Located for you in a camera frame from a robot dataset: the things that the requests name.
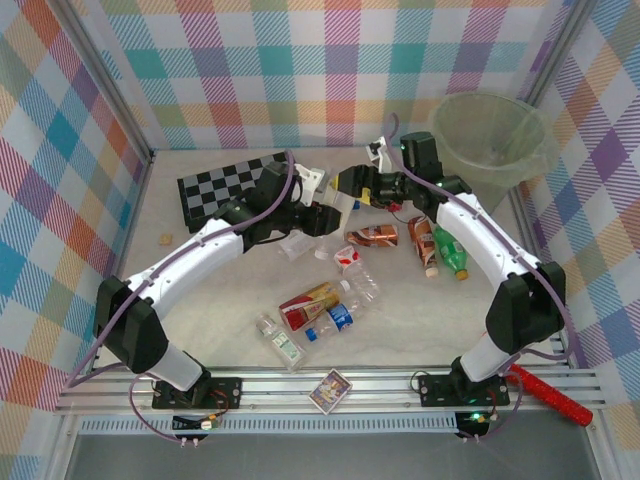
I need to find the crushed clear plastic bottle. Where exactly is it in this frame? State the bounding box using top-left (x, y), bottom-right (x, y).
top-left (278, 232), bottom-right (332, 262)

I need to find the clear bottle red white label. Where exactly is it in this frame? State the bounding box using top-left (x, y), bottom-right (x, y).
top-left (333, 244), bottom-right (382, 307)

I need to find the brown label bottle beige cap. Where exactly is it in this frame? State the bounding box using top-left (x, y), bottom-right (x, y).
top-left (407, 215), bottom-right (440, 279)

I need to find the green bottle with yellow cap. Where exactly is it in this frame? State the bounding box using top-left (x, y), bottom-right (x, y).
top-left (432, 225), bottom-right (472, 281)

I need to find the clear bottle dark blue label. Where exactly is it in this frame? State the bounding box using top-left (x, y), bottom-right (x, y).
top-left (304, 294), bottom-right (379, 344)

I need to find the clear bottle green white label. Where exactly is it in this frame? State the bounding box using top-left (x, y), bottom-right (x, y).
top-left (254, 312), bottom-right (308, 374)

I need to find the translucent green plastic bin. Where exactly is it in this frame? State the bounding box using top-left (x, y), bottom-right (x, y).
top-left (427, 92), bottom-right (555, 216)

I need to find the copper brown metallic bottle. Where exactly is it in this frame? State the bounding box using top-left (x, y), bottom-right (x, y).
top-left (345, 223), bottom-right (401, 250)

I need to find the black and grey chessboard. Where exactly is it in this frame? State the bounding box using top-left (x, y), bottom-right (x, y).
top-left (177, 153), bottom-right (296, 235)

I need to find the playing card box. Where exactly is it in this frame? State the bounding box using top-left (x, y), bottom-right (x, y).
top-left (308, 368), bottom-right (354, 414)

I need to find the small black controller board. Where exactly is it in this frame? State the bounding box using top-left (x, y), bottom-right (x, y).
top-left (454, 410), bottom-right (494, 439)
top-left (172, 413), bottom-right (221, 432)

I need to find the red glitter stick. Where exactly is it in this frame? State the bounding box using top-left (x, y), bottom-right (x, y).
top-left (507, 363), bottom-right (595, 426)

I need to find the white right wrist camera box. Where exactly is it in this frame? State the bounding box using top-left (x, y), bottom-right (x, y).
top-left (366, 135), bottom-right (404, 175)

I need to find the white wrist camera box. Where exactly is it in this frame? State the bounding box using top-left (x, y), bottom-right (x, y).
top-left (294, 166), bottom-right (332, 207)
top-left (366, 135), bottom-right (404, 175)

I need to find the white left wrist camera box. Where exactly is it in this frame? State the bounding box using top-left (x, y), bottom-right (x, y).
top-left (294, 166), bottom-right (332, 207)

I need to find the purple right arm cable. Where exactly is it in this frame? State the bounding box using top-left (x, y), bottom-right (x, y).
top-left (382, 112), bottom-right (576, 444)

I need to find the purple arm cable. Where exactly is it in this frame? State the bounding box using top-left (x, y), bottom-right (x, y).
top-left (382, 112), bottom-right (576, 444)
top-left (62, 148), bottom-right (301, 447)

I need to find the aluminium frame post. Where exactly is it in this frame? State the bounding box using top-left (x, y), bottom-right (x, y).
top-left (517, 0), bottom-right (599, 109)
top-left (58, 0), bottom-right (155, 166)

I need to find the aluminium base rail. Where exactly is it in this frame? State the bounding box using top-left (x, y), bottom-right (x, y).
top-left (53, 364), bottom-right (604, 417)

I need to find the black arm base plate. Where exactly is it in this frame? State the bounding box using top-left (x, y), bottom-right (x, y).
top-left (151, 375), bottom-right (245, 412)
top-left (416, 373), bottom-right (512, 409)

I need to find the grey slotted cable duct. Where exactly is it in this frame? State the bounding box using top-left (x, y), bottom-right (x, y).
top-left (79, 415), bottom-right (461, 436)

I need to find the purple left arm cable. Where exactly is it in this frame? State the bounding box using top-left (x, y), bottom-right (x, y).
top-left (62, 148), bottom-right (301, 447)

